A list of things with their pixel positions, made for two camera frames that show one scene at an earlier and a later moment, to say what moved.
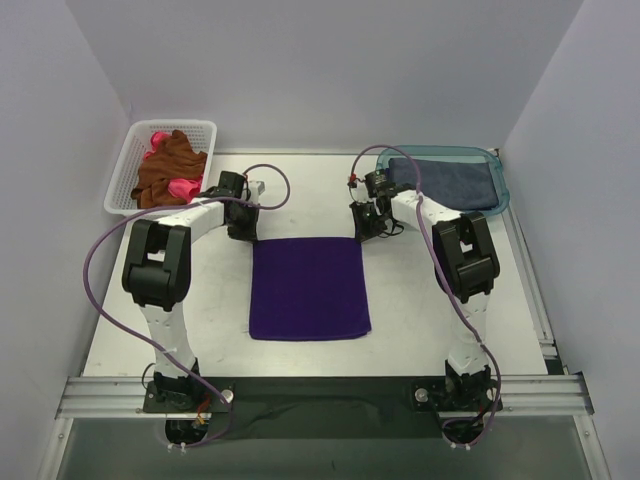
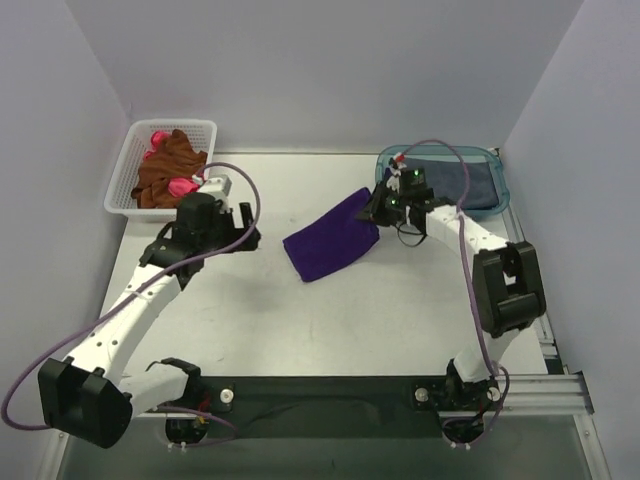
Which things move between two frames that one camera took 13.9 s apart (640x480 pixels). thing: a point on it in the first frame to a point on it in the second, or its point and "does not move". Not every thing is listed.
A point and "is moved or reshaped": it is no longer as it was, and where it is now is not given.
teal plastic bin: [455, 153] does not move
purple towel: [313, 288] is moved or reshaped
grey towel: [467, 184] does not move
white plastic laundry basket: [119, 200] does not move
